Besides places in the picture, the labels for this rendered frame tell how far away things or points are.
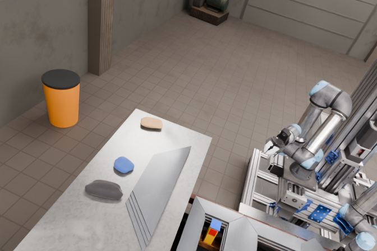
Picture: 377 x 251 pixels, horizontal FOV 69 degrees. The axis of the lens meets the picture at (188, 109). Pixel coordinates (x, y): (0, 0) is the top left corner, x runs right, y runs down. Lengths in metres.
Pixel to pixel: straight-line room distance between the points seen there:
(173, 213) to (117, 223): 0.28
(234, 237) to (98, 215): 0.79
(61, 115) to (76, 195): 1.86
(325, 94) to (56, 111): 2.62
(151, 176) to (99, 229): 0.39
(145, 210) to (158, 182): 0.19
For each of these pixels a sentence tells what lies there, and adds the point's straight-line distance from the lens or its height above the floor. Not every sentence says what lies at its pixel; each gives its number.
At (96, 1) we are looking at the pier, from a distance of 3.91.
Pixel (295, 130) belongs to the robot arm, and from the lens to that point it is 1.63.
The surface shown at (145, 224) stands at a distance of 1.45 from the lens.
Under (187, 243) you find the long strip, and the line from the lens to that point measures 1.67.
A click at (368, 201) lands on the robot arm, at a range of 1.79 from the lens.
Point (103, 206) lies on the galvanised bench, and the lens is 1.51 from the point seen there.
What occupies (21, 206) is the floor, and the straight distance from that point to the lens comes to 2.85.
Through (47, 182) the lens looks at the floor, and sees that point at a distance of 2.96.
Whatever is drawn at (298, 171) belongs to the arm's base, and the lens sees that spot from 2.01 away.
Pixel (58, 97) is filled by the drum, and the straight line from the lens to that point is 3.15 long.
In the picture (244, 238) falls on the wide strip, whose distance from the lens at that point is 1.80.
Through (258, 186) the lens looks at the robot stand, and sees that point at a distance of 3.01.
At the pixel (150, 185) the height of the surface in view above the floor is 1.07.
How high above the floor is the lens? 2.33
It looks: 36 degrees down
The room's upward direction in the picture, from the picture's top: 16 degrees clockwise
